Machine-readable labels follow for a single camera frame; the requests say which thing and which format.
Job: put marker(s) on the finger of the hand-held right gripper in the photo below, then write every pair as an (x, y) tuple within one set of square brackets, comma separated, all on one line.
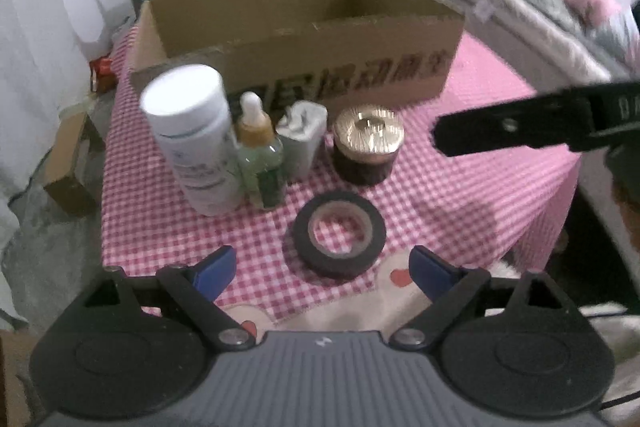
[(500, 127)]

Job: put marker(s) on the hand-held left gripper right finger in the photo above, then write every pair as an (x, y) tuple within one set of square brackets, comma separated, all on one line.
[(430, 272)]

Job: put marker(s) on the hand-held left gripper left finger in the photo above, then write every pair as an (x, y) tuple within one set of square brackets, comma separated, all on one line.
[(215, 272)]

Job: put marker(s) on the black tape roll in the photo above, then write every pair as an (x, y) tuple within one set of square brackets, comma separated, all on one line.
[(305, 247)]

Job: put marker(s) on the green dropper bottle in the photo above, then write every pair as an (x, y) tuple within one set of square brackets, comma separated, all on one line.
[(260, 162)]

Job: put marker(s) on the white supplement bottle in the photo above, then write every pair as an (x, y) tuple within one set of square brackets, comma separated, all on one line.
[(195, 147)]

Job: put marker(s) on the gold lid cosmetic jar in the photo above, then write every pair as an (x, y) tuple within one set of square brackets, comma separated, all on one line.
[(367, 132)]

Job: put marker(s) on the white charger plug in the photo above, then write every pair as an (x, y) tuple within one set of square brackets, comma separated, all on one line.
[(300, 147)]

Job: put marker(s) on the brown cardboard box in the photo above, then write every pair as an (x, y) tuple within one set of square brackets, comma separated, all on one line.
[(350, 57)]

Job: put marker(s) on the pink checkered bear tablecloth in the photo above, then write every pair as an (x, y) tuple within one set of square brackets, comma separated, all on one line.
[(440, 207)]

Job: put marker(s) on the white folded quilt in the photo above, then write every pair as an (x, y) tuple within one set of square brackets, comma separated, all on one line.
[(525, 27)]

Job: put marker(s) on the pink plush toy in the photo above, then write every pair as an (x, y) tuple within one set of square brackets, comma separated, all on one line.
[(592, 4)]

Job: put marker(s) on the small wooden stool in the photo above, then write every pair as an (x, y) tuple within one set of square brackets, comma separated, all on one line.
[(70, 167)]

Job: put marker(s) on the red snack package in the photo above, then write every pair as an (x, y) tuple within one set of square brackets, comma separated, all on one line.
[(102, 74)]

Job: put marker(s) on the white curtain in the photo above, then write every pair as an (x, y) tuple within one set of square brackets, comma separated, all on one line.
[(30, 57)]

